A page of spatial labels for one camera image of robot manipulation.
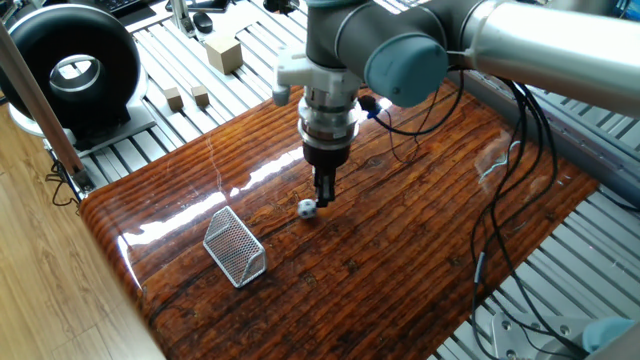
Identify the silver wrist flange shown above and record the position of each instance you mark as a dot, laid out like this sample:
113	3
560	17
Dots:
327	120

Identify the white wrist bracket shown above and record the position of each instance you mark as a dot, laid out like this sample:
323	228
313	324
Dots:
300	70

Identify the small black device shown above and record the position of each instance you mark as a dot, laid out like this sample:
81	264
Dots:
280	5

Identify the brown frame post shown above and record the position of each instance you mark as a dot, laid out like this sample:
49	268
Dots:
35	100

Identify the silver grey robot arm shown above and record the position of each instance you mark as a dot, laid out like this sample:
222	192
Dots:
380	35

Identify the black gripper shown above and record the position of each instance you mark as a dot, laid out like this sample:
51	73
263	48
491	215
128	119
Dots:
326	155

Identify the black computer mouse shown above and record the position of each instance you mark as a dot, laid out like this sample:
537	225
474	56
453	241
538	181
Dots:
202	22

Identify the black keyboard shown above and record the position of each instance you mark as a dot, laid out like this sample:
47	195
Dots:
117	4

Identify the grey aluminium beam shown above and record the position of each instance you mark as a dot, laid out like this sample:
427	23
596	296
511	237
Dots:
575	145

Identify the short aluminium post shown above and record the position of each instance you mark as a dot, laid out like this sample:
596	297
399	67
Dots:
182	17

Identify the glossy brown wooden board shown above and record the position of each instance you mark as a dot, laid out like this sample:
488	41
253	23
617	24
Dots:
375	250

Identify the small wooden cube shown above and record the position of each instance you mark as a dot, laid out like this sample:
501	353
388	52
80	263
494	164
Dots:
200	96
174	99

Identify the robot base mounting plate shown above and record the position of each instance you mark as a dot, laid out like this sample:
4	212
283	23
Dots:
520	330

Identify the small black white soccer ball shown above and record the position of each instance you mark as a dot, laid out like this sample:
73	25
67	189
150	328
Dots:
307	209

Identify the black flat device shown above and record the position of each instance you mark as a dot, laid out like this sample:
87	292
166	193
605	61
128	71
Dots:
200	5

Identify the large wooden cube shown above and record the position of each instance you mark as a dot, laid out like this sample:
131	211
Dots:
225	55

